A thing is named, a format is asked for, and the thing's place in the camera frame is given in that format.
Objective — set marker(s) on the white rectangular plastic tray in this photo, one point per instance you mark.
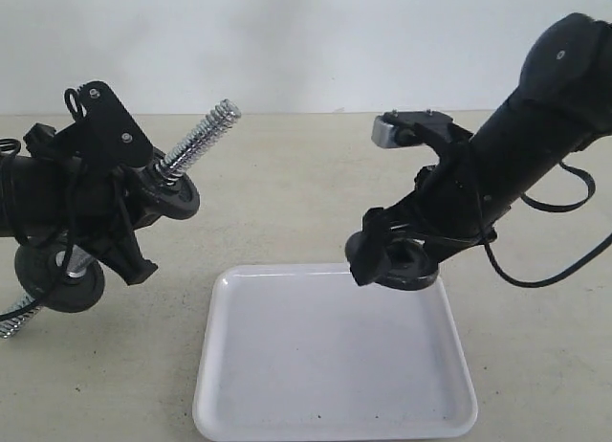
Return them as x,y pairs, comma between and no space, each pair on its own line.
300,352

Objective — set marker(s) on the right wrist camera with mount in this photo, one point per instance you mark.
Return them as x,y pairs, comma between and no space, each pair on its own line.
437,130

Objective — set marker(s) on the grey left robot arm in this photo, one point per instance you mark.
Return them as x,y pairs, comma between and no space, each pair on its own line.
96,243

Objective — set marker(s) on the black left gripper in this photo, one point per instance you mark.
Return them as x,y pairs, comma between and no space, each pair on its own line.
57,187

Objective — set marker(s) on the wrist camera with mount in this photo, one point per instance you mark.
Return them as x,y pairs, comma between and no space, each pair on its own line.
437,130
104,134

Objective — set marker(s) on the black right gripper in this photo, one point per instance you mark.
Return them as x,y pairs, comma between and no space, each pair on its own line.
451,207

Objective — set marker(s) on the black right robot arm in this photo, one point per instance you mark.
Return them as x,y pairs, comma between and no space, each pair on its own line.
561,104

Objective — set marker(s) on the chrome threaded dumbbell bar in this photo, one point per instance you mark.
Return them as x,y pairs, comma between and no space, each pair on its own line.
170,166

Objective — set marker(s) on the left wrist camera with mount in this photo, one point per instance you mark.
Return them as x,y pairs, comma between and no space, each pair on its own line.
104,134

